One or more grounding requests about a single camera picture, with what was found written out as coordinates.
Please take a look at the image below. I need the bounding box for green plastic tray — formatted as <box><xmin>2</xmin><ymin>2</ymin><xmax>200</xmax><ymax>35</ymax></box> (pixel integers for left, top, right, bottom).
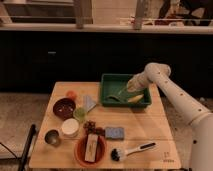
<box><xmin>99</xmin><ymin>73</ymin><xmax>152</xmax><ymax>108</ymax></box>

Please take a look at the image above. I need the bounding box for metal small cup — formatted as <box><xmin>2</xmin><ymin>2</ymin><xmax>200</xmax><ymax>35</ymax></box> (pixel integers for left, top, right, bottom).
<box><xmin>45</xmin><ymin>130</ymin><xmax>60</xmax><ymax>146</ymax></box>

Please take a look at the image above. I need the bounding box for orange small fruit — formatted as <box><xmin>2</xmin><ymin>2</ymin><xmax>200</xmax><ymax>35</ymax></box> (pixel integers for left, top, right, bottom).
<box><xmin>66</xmin><ymin>91</ymin><xmax>77</xmax><ymax>100</ymax></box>

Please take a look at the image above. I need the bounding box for dark red bowl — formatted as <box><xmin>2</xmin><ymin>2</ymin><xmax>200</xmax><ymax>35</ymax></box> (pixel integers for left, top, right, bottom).
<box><xmin>53</xmin><ymin>98</ymin><xmax>76</xmax><ymax>120</ymax></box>

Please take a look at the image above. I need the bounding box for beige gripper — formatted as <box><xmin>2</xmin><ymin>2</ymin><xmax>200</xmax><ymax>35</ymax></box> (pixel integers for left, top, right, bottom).
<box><xmin>127</xmin><ymin>75</ymin><xmax>143</xmax><ymax>92</ymax></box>

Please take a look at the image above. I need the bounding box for wooden rectangular block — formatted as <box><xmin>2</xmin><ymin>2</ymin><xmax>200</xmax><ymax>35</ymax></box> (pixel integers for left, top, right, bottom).
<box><xmin>85</xmin><ymin>134</ymin><xmax>98</xmax><ymax>162</ymax></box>

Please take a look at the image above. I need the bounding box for black chair frame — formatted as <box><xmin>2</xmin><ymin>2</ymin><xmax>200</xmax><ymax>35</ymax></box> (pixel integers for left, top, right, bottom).
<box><xmin>0</xmin><ymin>124</ymin><xmax>36</xmax><ymax>171</ymax></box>

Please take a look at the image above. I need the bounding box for orange plate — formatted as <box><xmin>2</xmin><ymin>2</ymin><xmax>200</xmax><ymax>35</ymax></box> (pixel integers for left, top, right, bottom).
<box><xmin>74</xmin><ymin>135</ymin><xmax>107</xmax><ymax>168</ymax></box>

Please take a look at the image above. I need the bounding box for yellow banana piece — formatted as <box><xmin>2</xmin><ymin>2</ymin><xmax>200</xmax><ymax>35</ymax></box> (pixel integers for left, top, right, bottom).
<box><xmin>127</xmin><ymin>94</ymin><xmax>144</xmax><ymax>103</ymax></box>

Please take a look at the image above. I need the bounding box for green small cup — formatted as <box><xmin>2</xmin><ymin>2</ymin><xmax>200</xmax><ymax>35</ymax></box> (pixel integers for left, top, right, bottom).
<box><xmin>73</xmin><ymin>107</ymin><xmax>86</xmax><ymax>122</ymax></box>

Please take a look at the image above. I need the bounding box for white dish brush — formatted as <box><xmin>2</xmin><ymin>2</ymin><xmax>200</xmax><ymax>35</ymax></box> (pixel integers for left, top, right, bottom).
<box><xmin>110</xmin><ymin>142</ymin><xmax>156</xmax><ymax>162</ymax></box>

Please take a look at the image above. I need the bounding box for white round container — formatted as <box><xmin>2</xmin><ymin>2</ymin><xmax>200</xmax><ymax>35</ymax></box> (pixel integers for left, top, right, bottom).
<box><xmin>61</xmin><ymin>118</ymin><xmax>79</xmax><ymax>138</ymax></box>

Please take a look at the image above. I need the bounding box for blue sponge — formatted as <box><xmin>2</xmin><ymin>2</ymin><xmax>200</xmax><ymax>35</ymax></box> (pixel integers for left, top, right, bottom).
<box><xmin>105</xmin><ymin>127</ymin><xmax>125</xmax><ymax>140</ymax></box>

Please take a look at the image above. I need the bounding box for brown grape bunch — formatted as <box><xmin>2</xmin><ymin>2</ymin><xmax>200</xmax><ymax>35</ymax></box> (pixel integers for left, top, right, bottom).
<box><xmin>83</xmin><ymin>121</ymin><xmax>105</xmax><ymax>136</ymax></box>

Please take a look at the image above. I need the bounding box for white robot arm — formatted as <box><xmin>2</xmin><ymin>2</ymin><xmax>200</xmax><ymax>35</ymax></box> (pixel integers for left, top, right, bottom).
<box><xmin>127</xmin><ymin>63</ymin><xmax>213</xmax><ymax>171</ymax></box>

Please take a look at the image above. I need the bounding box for grey blue triangular cloth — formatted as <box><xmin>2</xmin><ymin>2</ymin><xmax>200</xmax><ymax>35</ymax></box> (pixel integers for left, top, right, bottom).
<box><xmin>83</xmin><ymin>95</ymin><xmax>97</xmax><ymax>112</ymax></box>

